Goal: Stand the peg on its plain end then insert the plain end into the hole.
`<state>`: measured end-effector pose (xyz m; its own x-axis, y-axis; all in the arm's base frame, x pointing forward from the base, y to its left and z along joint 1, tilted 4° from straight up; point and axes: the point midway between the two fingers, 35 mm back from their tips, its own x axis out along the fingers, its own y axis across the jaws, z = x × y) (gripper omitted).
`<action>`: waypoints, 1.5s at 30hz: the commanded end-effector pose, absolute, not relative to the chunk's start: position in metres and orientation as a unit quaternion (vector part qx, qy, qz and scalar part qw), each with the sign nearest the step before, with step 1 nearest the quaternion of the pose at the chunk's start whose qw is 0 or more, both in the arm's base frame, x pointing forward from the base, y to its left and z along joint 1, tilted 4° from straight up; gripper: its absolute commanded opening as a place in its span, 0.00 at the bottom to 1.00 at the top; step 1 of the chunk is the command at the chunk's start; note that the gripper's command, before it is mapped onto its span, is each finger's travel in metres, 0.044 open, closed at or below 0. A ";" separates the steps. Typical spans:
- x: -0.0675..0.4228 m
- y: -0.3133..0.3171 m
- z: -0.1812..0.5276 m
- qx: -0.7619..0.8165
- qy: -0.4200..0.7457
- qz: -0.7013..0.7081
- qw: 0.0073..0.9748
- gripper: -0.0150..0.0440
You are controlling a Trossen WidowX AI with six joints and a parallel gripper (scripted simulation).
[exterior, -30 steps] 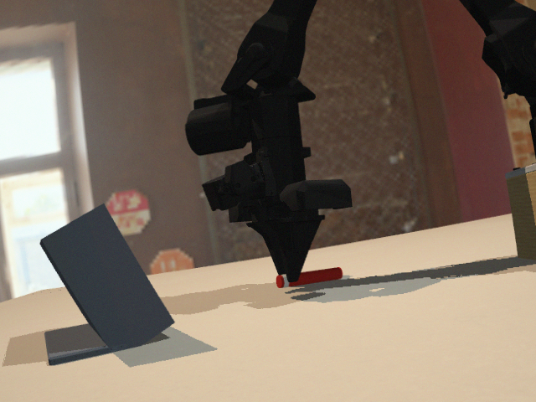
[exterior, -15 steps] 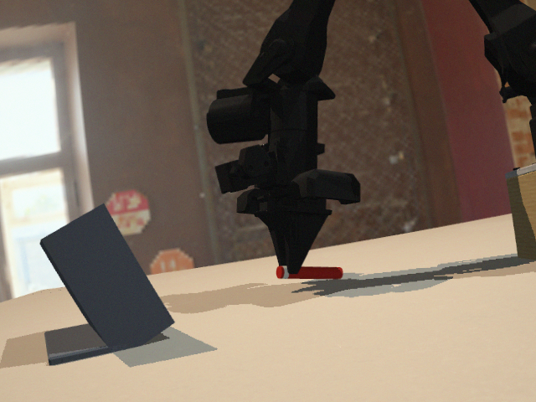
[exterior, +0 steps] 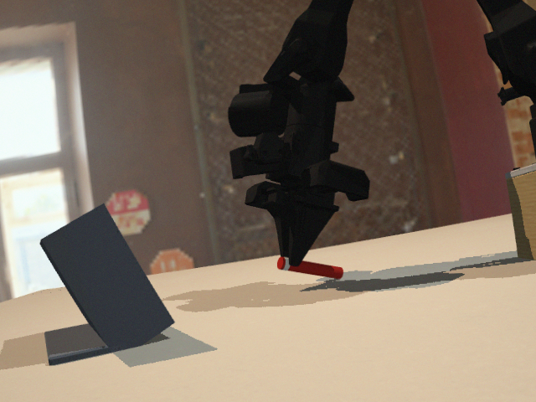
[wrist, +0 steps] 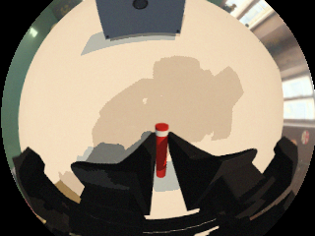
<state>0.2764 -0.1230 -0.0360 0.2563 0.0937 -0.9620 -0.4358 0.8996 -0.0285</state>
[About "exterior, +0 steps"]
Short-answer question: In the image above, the red peg with white band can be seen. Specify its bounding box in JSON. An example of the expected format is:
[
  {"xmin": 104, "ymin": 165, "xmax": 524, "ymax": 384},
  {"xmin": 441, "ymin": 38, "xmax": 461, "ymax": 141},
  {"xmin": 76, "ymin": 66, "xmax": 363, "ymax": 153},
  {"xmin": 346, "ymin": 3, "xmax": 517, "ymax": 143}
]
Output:
[{"xmin": 277, "ymin": 257, "xmax": 343, "ymax": 280}]

